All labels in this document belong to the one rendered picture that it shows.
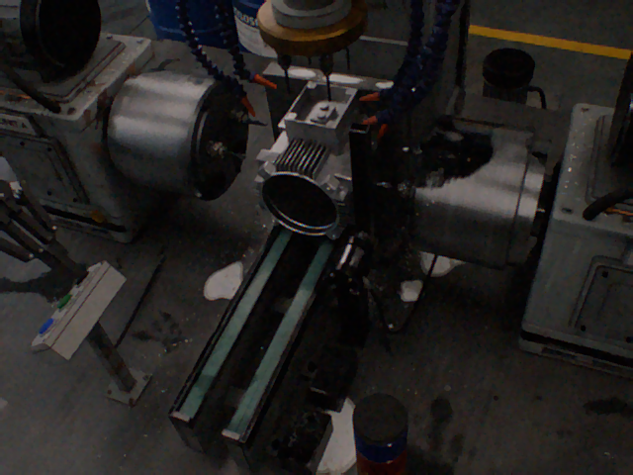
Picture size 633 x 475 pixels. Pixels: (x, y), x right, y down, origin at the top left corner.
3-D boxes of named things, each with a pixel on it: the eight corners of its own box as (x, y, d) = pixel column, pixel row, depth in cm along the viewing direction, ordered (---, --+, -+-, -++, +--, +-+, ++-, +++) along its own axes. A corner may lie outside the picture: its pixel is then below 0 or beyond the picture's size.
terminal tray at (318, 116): (311, 110, 127) (307, 80, 121) (361, 120, 123) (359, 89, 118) (286, 148, 120) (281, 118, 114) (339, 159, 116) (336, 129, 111)
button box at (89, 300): (109, 285, 111) (86, 266, 109) (128, 278, 106) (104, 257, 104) (51, 366, 101) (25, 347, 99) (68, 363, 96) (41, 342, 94)
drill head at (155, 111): (138, 126, 155) (106, 36, 137) (273, 151, 144) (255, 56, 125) (80, 195, 141) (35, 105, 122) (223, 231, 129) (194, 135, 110)
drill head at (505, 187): (401, 177, 134) (402, 77, 116) (603, 219, 121) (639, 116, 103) (363, 265, 120) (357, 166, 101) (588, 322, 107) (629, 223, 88)
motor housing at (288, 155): (300, 163, 139) (289, 92, 125) (383, 181, 133) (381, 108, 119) (260, 228, 128) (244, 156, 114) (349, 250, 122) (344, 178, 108)
